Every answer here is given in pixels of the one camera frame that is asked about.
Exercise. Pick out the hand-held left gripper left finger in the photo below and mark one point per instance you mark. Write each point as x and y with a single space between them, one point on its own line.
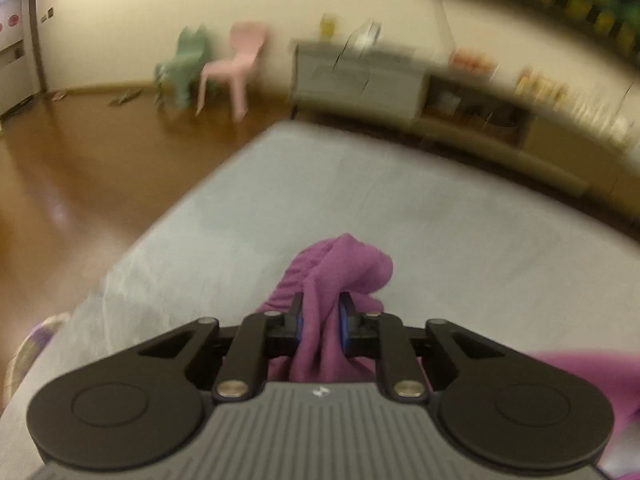
299 331

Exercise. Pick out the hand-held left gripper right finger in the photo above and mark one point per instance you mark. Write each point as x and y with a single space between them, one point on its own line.
344 329

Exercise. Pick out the purple knit garment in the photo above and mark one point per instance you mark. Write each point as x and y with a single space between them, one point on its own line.
345 270

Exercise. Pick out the long grey sideboard cabinet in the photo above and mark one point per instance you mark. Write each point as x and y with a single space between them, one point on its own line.
360 80

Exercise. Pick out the round patterned basket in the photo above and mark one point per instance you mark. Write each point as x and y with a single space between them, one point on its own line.
35 345

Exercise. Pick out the pink plastic chair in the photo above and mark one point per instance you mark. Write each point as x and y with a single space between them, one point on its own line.
240 55

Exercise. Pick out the dark flat floor item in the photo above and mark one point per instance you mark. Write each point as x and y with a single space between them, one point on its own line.
125 97

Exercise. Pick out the white crumpled bag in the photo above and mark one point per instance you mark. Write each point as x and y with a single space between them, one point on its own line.
366 35

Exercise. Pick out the green plastic chair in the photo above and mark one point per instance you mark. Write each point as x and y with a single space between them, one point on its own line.
187 57

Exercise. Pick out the plate of orange fruit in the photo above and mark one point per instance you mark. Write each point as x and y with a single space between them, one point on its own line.
472 61

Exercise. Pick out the yellow glass item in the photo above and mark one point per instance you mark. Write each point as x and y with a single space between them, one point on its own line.
328 26

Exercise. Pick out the yellow snack packets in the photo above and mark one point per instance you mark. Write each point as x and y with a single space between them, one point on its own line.
542 86

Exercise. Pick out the white door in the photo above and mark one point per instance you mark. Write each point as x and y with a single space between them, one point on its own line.
15 60

